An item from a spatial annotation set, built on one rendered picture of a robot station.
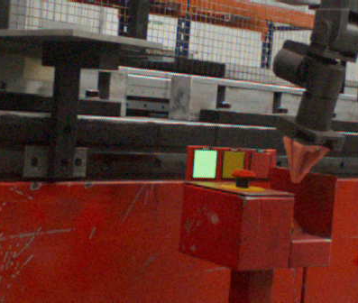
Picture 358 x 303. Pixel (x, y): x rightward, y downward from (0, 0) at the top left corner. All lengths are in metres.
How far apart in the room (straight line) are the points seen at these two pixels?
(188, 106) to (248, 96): 0.20
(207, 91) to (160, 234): 0.38
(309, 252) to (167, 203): 0.30
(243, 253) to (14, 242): 0.36
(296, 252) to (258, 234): 0.09
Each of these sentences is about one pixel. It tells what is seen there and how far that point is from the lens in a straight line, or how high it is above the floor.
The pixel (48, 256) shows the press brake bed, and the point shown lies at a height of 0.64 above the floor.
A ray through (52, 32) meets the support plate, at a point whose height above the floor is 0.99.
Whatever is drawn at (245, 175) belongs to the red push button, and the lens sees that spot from 1.33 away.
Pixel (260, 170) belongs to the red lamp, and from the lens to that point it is 1.48.
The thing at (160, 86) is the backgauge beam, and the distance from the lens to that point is 2.02.
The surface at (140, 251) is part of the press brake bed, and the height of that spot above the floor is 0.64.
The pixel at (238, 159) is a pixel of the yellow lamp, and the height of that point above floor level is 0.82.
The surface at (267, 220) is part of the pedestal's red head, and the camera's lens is 1.30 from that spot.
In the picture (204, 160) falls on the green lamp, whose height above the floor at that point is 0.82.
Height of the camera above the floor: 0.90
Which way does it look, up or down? 3 degrees down
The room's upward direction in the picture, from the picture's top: 5 degrees clockwise
